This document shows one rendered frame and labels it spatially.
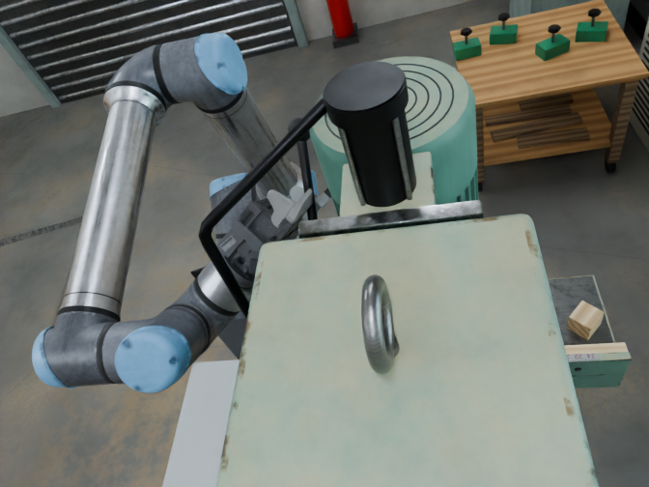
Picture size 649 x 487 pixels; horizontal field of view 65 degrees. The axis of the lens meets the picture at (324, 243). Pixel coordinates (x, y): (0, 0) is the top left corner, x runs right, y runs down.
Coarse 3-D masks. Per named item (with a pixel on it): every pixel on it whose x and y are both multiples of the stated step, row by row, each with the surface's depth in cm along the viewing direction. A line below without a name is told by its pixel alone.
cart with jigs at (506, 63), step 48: (480, 48) 214; (528, 48) 211; (576, 48) 204; (624, 48) 196; (480, 96) 200; (528, 96) 194; (576, 96) 237; (624, 96) 195; (480, 144) 216; (528, 144) 223; (576, 144) 218
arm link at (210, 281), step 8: (208, 264) 81; (200, 272) 82; (208, 272) 79; (216, 272) 78; (200, 280) 80; (208, 280) 79; (216, 280) 78; (208, 288) 79; (216, 288) 78; (224, 288) 78; (248, 288) 81; (208, 296) 79; (216, 296) 78; (224, 296) 78; (232, 296) 79; (248, 296) 80; (216, 304) 79; (224, 304) 79; (232, 304) 80
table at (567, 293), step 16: (560, 288) 101; (576, 288) 100; (592, 288) 99; (560, 304) 98; (576, 304) 98; (592, 304) 97; (560, 320) 96; (576, 336) 94; (592, 336) 93; (608, 336) 92; (576, 384) 92; (592, 384) 92; (608, 384) 91
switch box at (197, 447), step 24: (192, 384) 41; (216, 384) 40; (192, 408) 39; (216, 408) 39; (192, 432) 38; (216, 432) 37; (192, 456) 37; (216, 456) 36; (168, 480) 36; (192, 480) 36; (216, 480) 35
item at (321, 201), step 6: (294, 186) 84; (300, 186) 84; (294, 192) 84; (300, 192) 84; (324, 192) 83; (294, 198) 83; (318, 198) 83; (324, 198) 83; (330, 198) 84; (318, 204) 83; (324, 204) 83; (318, 210) 83; (306, 216) 81
